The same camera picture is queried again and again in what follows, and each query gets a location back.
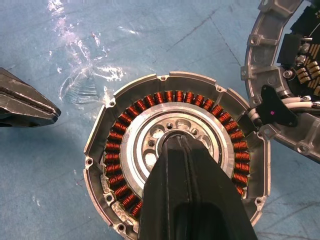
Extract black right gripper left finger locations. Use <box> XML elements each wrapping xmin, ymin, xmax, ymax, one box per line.
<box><xmin>138</xmin><ymin>136</ymin><xmax>191</xmax><ymax>240</ymax></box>

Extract silver motor housing copper coils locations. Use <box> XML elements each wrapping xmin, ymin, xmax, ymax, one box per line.
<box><xmin>83</xmin><ymin>71</ymin><xmax>272</xmax><ymax>237</ymax></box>

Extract black wire bracket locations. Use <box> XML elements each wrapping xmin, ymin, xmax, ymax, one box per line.
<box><xmin>257</xmin><ymin>84</ymin><xmax>299</xmax><ymax>128</ymax></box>

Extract white motor wires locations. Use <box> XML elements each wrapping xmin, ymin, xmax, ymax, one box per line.
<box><xmin>247</xmin><ymin>96</ymin><xmax>320</xmax><ymax>126</ymax></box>

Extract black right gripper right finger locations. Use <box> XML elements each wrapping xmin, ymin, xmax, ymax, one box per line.
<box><xmin>178</xmin><ymin>136</ymin><xmax>259</xmax><ymax>240</ymax></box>

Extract dark round motor rotor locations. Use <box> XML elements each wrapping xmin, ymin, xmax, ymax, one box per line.
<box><xmin>240</xmin><ymin>0</ymin><xmax>320</xmax><ymax>161</ymax></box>

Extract blue plastic table cover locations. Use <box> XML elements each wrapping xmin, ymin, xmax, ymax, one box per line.
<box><xmin>0</xmin><ymin>0</ymin><xmax>320</xmax><ymax>240</ymax></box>

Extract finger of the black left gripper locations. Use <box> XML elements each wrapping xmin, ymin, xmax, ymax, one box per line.
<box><xmin>0</xmin><ymin>66</ymin><xmax>62</xmax><ymax>116</ymax></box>
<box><xmin>0</xmin><ymin>93</ymin><xmax>61</xmax><ymax>129</ymax></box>

